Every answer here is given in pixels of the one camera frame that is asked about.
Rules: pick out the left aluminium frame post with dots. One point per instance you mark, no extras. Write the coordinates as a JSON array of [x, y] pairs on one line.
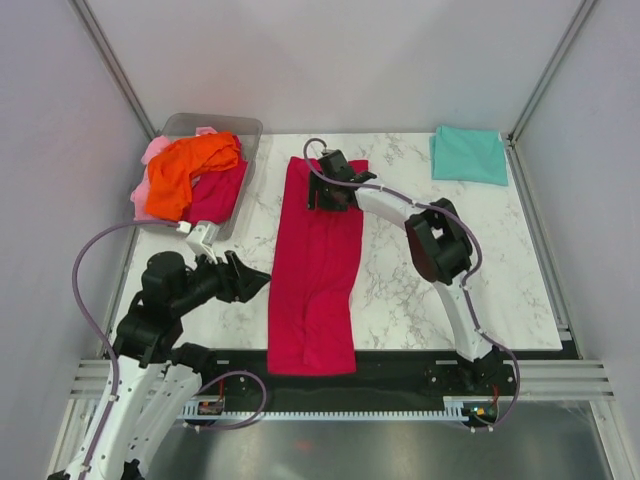
[[110, 60]]

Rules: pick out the crimson red t shirt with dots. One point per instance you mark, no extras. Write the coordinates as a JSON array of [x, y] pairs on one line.
[[316, 262]]

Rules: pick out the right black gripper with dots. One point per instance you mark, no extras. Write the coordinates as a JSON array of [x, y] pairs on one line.
[[314, 185]]

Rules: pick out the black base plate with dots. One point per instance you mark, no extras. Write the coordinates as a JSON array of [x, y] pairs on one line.
[[384, 381]]

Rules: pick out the orange t shirt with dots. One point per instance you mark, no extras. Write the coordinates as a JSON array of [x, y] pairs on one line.
[[192, 170]]

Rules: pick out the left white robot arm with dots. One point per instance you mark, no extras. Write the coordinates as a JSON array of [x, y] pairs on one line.
[[151, 379]]

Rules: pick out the magenta t shirt in bin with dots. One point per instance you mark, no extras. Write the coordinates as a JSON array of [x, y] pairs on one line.
[[215, 194]]

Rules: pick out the aluminium frame post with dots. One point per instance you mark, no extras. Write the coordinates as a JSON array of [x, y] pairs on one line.
[[110, 60], [562, 49]]

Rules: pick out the light pink t shirt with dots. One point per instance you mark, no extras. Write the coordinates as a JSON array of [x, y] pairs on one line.
[[147, 185]]

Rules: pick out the right aluminium frame post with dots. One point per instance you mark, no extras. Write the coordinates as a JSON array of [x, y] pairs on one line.
[[562, 49]]

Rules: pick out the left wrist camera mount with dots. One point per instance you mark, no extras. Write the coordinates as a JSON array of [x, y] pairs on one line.
[[200, 238]]

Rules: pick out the white slotted cable duct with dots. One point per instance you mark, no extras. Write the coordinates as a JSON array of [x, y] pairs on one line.
[[206, 412]]

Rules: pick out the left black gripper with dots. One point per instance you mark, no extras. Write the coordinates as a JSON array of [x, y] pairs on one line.
[[242, 282]]

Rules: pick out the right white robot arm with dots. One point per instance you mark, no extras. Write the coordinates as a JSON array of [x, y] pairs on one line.
[[443, 251]]

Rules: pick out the folded teal t shirt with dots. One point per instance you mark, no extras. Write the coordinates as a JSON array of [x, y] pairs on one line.
[[468, 156]]

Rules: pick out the grey plastic bin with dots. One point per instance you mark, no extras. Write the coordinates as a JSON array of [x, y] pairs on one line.
[[186, 125]]

